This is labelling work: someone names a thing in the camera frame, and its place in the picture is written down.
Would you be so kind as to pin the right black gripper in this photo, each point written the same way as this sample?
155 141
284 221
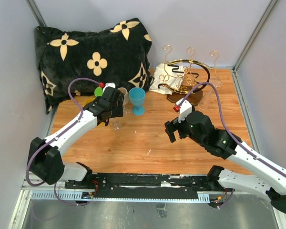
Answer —
174 125

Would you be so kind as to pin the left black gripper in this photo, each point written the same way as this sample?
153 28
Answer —
118 111

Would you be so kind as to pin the brown tinted clear goblet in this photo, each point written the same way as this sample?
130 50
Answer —
125 99

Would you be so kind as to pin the short clear wine glass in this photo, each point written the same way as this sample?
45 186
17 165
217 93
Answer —
117 125

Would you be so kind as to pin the tall clear champagne flute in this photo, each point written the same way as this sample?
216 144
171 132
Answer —
206 99

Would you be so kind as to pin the gold and black wine glass rack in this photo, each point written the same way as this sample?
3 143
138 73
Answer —
195 72

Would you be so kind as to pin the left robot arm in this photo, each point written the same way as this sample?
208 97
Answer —
45 155

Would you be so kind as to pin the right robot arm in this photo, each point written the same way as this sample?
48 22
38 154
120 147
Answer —
268 180

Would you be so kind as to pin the green plastic goblet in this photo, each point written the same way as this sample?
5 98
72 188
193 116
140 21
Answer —
98 92

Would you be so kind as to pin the yellow plastic goblet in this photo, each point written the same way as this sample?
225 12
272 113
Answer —
88 101

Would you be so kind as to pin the blue plastic goblet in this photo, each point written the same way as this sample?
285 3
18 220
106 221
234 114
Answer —
137 98

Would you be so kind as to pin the folded cream cloth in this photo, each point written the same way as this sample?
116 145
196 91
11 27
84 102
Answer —
165 80

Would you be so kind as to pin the black floral plush pillow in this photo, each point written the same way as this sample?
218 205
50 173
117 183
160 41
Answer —
74 62

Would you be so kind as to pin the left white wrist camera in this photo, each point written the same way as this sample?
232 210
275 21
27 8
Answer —
112 85

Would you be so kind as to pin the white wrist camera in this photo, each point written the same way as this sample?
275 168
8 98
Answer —
112 85
184 110

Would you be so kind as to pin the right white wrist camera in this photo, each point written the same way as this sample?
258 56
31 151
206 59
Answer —
184 110

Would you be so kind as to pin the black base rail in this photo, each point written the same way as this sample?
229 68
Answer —
132 186

